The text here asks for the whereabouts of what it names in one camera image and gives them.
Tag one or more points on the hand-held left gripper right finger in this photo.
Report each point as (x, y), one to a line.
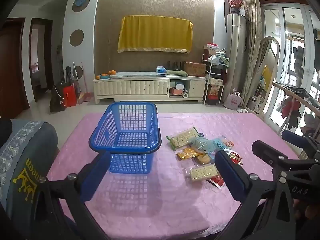
(230, 175)

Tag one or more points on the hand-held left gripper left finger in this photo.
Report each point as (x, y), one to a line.
(96, 177)

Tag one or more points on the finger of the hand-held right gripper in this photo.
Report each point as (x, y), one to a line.
(295, 137)
(267, 152)

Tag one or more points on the red snack packet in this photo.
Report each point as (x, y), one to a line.
(235, 157)
(217, 180)

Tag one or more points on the clear cracker packet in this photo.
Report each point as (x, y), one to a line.
(203, 173)

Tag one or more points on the clear round cake packet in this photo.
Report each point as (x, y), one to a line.
(203, 159)

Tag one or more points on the light blue snack packet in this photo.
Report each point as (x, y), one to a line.
(221, 143)
(201, 143)

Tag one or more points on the blue plastic basket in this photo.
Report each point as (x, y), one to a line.
(125, 149)

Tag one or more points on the yellow snack packet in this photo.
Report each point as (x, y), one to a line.
(188, 153)

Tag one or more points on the green-edged cracker packet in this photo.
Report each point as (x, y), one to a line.
(181, 137)

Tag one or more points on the hanging dark clothes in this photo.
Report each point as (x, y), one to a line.
(290, 112)

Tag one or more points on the white slippers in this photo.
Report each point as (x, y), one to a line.
(242, 110)

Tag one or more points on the pink tablecloth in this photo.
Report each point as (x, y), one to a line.
(150, 200)

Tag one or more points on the pink bag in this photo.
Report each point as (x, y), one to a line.
(232, 100)

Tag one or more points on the arched standing mirror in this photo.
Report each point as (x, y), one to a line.
(266, 80)

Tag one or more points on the orange printed box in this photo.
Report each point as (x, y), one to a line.
(216, 91)

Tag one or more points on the broom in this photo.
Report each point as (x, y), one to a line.
(84, 97)

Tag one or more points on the glass balcony door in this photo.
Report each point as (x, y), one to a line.
(292, 55)

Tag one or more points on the red bag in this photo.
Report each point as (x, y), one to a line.
(70, 96)

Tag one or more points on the white printed box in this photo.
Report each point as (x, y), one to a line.
(217, 81)

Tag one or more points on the black suitcase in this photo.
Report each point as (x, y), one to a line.
(57, 97)

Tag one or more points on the white paper roll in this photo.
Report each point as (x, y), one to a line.
(185, 95)

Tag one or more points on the cream television cabinet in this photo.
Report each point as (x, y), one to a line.
(140, 87)

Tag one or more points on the orange flat box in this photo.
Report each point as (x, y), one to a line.
(175, 91)

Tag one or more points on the white metal rack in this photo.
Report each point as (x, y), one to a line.
(218, 64)

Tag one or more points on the blue fruit plate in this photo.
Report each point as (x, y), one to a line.
(105, 77)

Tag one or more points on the silver standing air conditioner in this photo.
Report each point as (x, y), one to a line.
(236, 55)

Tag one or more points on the light blue box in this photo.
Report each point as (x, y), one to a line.
(179, 85)

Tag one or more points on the beige patterned curtain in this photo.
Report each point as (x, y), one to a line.
(252, 42)

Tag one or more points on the black jacket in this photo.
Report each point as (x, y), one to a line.
(4, 128)

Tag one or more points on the black upright bag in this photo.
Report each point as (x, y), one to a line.
(68, 74)

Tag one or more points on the brown cardboard box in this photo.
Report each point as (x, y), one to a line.
(195, 68)

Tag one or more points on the green cushion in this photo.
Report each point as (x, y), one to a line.
(176, 73)

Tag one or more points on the red white carton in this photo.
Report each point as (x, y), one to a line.
(212, 48)

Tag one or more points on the blue tissue box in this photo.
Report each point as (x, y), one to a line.
(161, 70)

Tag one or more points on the brown wooden door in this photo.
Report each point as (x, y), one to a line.
(12, 67)

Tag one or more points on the vase with red flowers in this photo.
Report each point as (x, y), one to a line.
(235, 5)

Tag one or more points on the yellow dust cloth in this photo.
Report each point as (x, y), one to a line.
(155, 33)

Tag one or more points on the wooden clothes rail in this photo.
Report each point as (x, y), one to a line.
(295, 97)

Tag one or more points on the round brown wall disc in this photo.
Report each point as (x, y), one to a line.
(76, 38)
(79, 70)
(87, 5)

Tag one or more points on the blue wall plate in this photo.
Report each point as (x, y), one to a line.
(80, 1)

